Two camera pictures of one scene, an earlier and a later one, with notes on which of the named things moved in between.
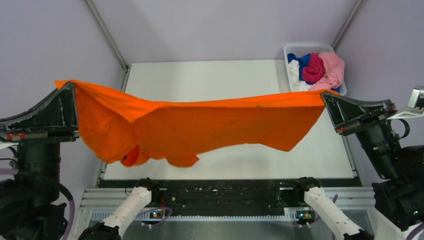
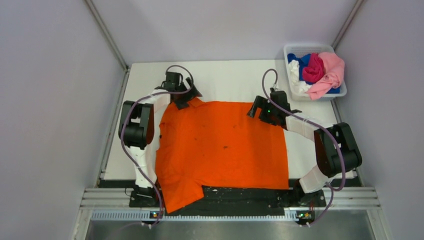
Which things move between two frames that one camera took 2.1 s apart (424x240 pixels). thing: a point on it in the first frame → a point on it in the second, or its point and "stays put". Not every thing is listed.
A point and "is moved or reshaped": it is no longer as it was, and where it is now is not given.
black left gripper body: [39, 155] → [182, 98]
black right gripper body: [378, 141] → [267, 113]
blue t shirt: [303, 62] stays put
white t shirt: [298, 85] stays put
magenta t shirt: [314, 72] stays put
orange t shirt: [117, 129] is moved or reshaped
